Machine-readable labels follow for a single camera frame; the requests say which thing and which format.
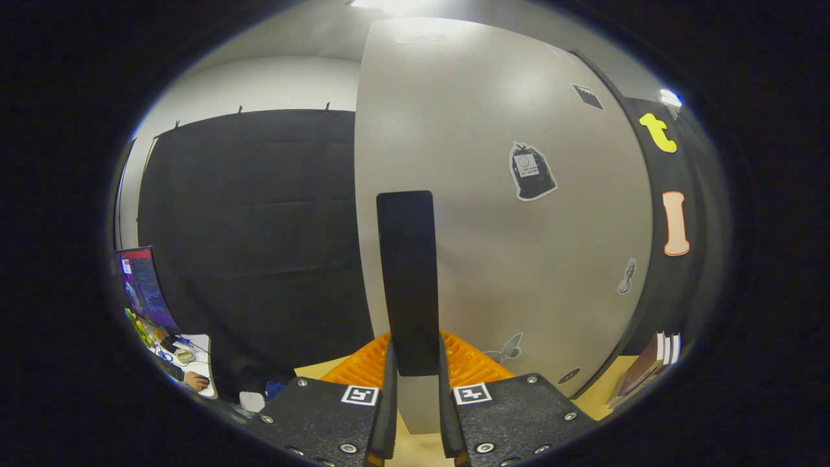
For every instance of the thin cream book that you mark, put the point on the thin cream book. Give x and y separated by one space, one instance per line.
664 350

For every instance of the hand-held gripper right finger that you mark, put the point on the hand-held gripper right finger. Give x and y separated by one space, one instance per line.
446 421

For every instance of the beige cabinet door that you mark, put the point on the beige cabinet door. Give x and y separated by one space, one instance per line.
493 272

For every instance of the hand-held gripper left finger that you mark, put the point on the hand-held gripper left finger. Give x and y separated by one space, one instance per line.
390 421

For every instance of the yellow green desk object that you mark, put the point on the yellow green desk object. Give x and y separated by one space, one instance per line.
138 327

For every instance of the long ceiling light panel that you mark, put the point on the long ceiling light panel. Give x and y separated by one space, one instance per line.
408 5

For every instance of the computer monitor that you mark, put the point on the computer monitor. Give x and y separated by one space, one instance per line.
146 288

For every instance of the black keyboard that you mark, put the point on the black keyboard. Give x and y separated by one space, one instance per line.
172 370

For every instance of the white office desk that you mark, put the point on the white office desk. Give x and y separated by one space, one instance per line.
200 353

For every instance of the black backdrop cloth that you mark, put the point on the black backdrop cloth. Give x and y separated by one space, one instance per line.
259 227

